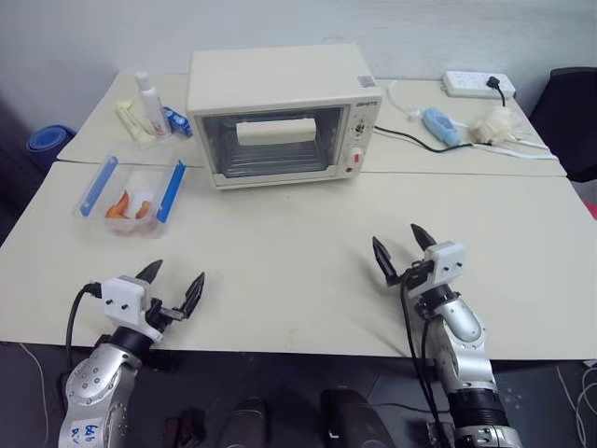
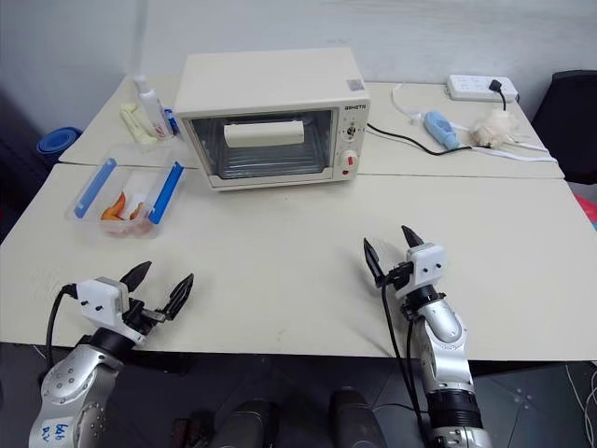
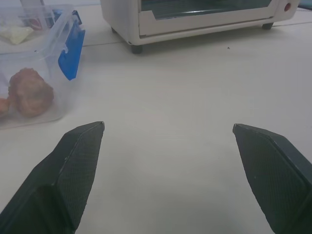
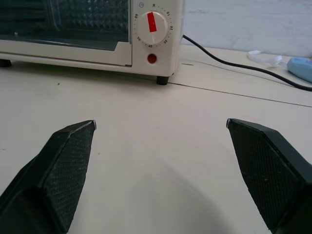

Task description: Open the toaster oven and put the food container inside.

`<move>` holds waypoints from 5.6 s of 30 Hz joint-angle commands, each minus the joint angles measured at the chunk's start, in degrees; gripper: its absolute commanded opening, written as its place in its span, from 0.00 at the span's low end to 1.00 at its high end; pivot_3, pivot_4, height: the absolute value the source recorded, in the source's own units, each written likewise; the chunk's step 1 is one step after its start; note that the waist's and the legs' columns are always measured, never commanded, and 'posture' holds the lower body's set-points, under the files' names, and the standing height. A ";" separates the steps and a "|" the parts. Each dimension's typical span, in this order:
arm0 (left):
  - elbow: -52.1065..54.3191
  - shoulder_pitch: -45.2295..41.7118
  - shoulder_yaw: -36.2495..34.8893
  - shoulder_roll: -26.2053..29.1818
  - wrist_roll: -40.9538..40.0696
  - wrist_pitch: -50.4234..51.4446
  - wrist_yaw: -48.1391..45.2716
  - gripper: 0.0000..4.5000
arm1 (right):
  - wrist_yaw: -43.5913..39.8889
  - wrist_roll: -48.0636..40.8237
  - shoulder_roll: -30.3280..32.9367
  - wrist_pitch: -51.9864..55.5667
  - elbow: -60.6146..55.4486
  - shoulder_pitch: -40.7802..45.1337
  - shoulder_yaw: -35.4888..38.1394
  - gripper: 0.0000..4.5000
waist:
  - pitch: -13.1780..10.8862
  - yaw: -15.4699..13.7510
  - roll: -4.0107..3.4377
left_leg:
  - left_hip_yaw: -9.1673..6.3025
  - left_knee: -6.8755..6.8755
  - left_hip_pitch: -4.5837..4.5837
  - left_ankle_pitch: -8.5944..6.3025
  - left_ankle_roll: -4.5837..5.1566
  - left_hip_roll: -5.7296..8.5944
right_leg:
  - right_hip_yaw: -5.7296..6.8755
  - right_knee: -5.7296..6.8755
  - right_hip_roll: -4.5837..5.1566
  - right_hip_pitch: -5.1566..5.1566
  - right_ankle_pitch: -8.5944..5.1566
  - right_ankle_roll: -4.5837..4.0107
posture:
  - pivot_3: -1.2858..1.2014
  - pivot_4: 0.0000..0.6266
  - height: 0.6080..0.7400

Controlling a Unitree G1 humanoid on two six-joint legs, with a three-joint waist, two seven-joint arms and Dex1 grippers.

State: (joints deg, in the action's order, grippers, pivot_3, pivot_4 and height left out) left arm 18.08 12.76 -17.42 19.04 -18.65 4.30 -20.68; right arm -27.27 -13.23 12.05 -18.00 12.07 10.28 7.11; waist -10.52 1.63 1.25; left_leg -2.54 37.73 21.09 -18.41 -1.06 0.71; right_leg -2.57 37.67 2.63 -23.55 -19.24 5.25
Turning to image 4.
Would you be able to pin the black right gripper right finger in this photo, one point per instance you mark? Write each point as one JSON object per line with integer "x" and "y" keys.
{"x": 265, "y": 175}

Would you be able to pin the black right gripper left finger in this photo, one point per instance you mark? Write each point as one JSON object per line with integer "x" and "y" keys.
{"x": 61, "y": 175}

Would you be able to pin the white toaster oven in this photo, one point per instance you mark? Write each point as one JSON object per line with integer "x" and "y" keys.
{"x": 156, "y": 70}

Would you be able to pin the glass oven door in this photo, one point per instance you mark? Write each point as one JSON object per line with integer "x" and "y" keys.
{"x": 73, "y": 29}

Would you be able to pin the light blue packet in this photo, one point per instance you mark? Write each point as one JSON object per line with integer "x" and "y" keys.
{"x": 300, "y": 69}

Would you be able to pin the clear plastic wrapper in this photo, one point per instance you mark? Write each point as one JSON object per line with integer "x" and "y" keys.
{"x": 265, "y": 59}

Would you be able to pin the red indicator light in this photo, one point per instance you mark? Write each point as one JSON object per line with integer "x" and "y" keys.
{"x": 151, "y": 58}

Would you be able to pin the white timer knob red tape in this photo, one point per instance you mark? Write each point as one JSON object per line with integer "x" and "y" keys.
{"x": 152, "y": 27}

